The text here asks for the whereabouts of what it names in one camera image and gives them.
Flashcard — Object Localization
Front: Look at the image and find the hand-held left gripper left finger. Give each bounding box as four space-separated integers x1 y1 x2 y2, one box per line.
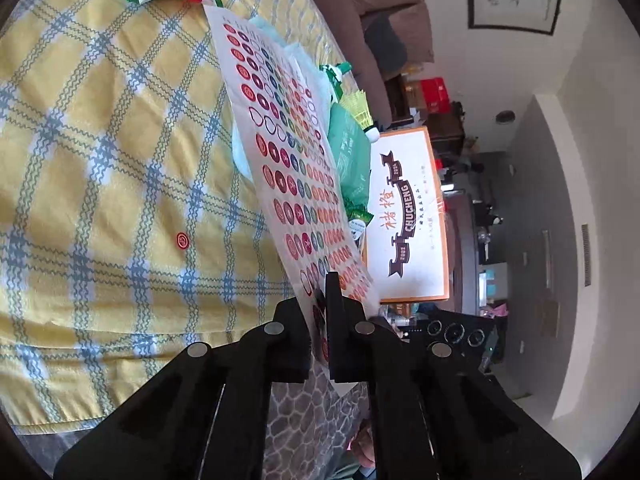
52 298 312 480

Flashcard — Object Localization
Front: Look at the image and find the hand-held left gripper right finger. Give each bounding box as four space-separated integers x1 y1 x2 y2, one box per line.
325 272 583 480

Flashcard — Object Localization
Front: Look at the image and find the white orange cardboard box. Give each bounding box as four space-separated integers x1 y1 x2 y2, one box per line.
361 127 451 306

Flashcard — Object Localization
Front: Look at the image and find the round sticker sheet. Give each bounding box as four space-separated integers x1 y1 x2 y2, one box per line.
202 5 373 366

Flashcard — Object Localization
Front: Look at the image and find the grey pebble-pattern mat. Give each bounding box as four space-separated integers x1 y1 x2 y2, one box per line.
262 372 371 480

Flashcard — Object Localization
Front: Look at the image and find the green nut snack packet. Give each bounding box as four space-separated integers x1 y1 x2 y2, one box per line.
345 205 373 241

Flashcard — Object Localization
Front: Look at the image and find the large green pouch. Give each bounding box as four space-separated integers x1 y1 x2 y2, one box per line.
327 102 373 211

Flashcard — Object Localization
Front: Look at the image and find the pale plastic bag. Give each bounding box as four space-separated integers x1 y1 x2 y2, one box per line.
230 15 333 181

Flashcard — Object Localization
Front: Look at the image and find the yellow shuttlecock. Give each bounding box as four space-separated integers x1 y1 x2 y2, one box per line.
345 91 381 143

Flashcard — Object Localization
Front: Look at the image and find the red box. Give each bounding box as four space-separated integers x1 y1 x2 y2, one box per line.
420 77 450 113

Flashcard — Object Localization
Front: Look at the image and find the yellow checked tablecloth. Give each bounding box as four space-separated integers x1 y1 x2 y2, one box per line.
0 0 351 428

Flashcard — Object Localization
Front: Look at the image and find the dark cushion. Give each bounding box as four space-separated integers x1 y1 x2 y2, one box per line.
364 12 408 81

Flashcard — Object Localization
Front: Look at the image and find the wall vent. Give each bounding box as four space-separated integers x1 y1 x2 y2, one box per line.
580 224 593 288

